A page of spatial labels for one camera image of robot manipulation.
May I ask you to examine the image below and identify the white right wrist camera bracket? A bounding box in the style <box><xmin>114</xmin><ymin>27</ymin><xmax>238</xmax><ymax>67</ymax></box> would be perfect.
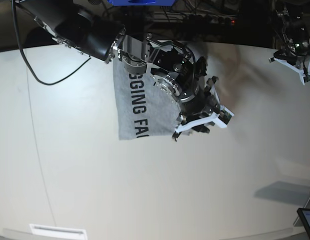
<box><xmin>172</xmin><ymin>76</ymin><xmax>235</xmax><ymax>143</ymax></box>

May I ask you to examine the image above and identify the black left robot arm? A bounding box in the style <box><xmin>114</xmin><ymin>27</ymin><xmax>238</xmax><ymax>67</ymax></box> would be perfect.
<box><xmin>271</xmin><ymin>0</ymin><xmax>310</xmax><ymax>70</ymax></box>

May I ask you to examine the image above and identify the tablet with dark frame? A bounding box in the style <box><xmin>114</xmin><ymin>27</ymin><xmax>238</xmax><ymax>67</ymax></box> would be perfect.
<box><xmin>297</xmin><ymin>208</ymin><xmax>310</xmax><ymax>239</ymax></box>

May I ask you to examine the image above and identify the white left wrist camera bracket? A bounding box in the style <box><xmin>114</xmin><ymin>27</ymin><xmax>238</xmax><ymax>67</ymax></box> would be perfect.
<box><xmin>268</xmin><ymin>37</ymin><xmax>310</xmax><ymax>86</ymax></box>

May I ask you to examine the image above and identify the grey T-shirt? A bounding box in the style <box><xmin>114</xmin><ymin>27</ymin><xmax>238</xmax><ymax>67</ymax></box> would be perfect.
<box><xmin>113</xmin><ymin>59</ymin><xmax>180</xmax><ymax>140</ymax></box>

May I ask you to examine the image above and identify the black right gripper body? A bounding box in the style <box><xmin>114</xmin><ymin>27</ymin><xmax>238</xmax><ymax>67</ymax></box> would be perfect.
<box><xmin>178</xmin><ymin>76</ymin><xmax>224</xmax><ymax>134</ymax></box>

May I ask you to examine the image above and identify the black power strip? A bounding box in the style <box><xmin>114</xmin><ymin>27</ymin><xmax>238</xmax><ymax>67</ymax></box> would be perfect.
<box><xmin>188</xmin><ymin>14</ymin><xmax>238</xmax><ymax>26</ymax></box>

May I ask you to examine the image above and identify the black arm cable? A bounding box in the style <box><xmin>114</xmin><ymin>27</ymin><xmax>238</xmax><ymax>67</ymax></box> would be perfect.
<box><xmin>10</xmin><ymin>0</ymin><xmax>92</xmax><ymax>86</ymax></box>

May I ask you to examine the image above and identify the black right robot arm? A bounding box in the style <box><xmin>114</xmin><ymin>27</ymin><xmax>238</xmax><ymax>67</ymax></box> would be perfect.
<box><xmin>11</xmin><ymin>0</ymin><xmax>232</xmax><ymax>140</ymax></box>

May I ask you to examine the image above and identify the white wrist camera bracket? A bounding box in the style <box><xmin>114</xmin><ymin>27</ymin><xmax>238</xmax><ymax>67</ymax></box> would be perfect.
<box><xmin>172</xmin><ymin>76</ymin><xmax>235</xmax><ymax>143</ymax></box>
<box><xmin>268</xmin><ymin>37</ymin><xmax>310</xmax><ymax>86</ymax></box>

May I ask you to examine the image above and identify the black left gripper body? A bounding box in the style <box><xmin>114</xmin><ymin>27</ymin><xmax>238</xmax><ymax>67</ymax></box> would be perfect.
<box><xmin>277</xmin><ymin>49</ymin><xmax>310</xmax><ymax>72</ymax></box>

